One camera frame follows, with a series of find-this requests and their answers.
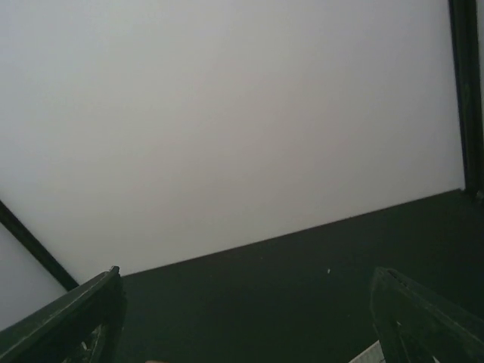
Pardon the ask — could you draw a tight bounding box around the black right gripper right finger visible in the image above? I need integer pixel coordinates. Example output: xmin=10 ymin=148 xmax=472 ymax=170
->
xmin=370 ymin=267 xmax=483 ymax=362

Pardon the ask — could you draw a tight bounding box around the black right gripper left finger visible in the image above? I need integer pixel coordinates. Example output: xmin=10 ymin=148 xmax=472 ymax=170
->
xmin=1 ymin=266 xmax=127 ymax=362

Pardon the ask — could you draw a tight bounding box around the black frame post left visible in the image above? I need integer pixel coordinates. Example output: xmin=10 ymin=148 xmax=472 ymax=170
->
xmin=1 ymin=202 xmax=79 ymax=291

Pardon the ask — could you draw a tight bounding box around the black frame post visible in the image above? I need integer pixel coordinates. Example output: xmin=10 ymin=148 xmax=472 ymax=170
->
xmin=448 ymin=0 xmax=483 ymax=205
xmin=1 ymin=202 xmax=79 ymax=291

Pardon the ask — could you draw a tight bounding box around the black frame post right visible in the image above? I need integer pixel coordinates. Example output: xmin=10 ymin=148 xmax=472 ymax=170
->
xmin=448 ymin=0 xmax=483 ymax=205

